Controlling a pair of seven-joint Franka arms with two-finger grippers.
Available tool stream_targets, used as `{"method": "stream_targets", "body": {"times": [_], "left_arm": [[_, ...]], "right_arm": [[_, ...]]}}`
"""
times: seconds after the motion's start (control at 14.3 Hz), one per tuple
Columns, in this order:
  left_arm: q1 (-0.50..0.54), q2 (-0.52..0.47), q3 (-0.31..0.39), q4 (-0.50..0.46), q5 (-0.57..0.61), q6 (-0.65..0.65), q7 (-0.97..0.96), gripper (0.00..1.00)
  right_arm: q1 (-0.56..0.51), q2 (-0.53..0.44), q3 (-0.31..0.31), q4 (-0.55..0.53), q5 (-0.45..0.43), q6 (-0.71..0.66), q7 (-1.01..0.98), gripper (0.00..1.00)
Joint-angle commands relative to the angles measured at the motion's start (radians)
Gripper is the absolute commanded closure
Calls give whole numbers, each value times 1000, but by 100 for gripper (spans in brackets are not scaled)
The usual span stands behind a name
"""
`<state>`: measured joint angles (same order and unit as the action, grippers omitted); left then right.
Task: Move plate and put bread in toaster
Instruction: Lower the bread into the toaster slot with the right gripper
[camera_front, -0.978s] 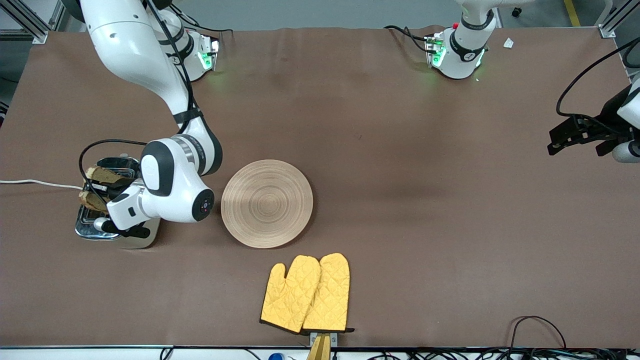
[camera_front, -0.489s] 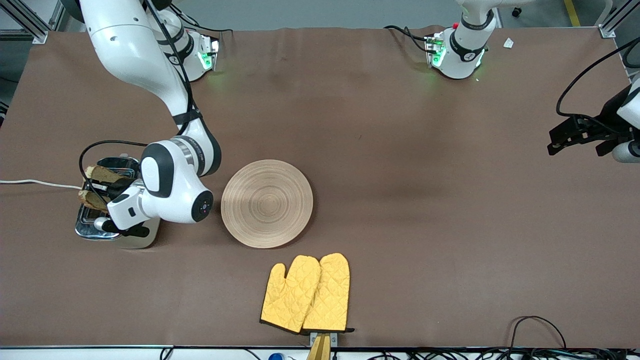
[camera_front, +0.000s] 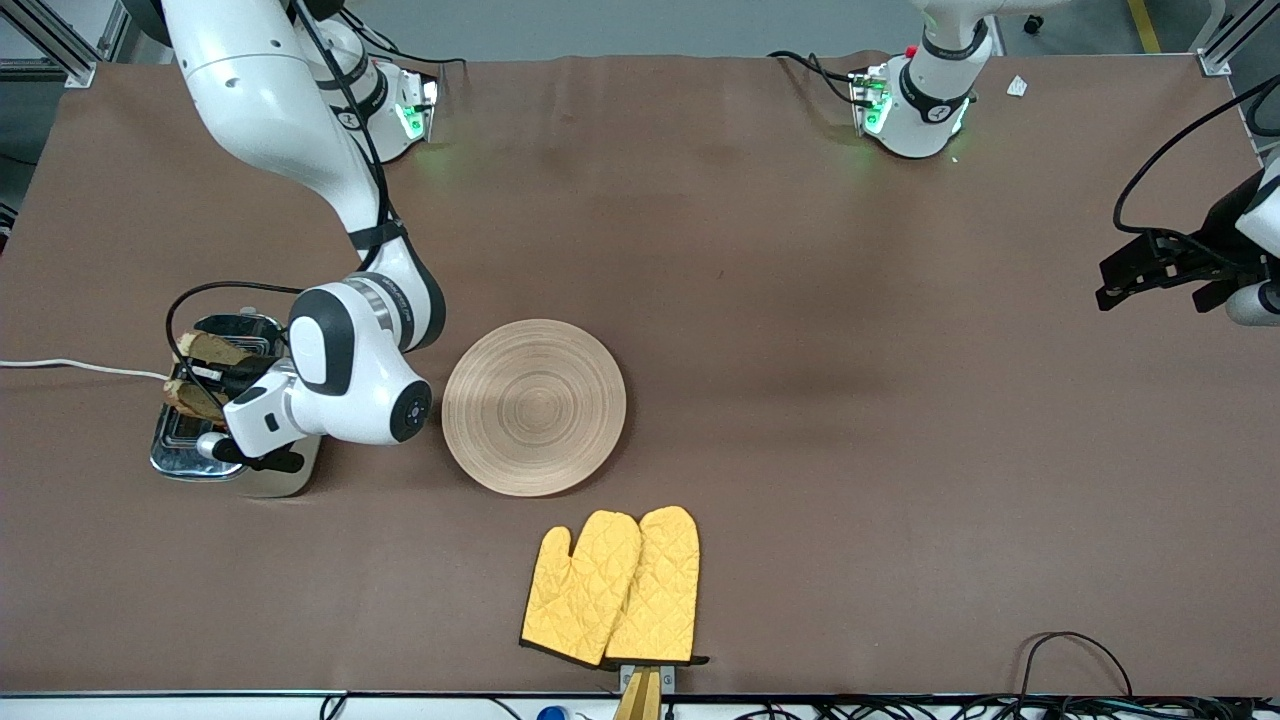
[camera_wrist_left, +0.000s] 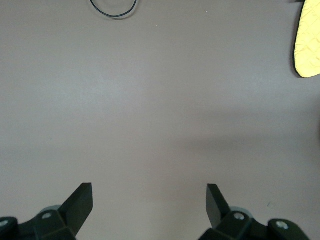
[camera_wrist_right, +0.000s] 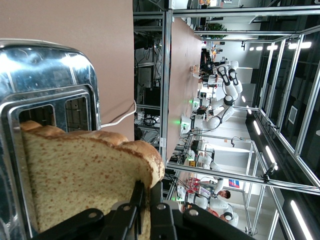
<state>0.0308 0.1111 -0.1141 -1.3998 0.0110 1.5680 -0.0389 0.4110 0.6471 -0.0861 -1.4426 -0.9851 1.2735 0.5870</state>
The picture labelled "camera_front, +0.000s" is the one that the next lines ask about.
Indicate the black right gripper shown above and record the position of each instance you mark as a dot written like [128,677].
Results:
[243,377]

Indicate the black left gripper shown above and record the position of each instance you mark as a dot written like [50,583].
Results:
[1217,245]

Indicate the slice of brown bread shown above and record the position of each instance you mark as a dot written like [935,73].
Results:
[215,348]

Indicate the round light wooden plate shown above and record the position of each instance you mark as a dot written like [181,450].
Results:
[535,408]

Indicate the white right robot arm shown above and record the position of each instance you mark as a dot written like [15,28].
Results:
[260,100]

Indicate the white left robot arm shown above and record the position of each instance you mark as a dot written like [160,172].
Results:
[925,110]

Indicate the chrome and beige toaster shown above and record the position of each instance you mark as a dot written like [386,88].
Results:
[178,452]

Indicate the small white paper scrap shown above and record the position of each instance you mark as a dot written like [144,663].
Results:
[1017,86]

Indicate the black caster wheel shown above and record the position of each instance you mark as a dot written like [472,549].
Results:
[1034,22]

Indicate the yellow quilted oven mitt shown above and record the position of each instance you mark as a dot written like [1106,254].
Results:
[580,590]
[662,590]

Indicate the aluminium frame profile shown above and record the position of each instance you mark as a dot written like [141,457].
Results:
[60,45]
[1225,50]

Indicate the wooden post with metal bracket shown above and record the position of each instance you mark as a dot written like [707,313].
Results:
[640,695]

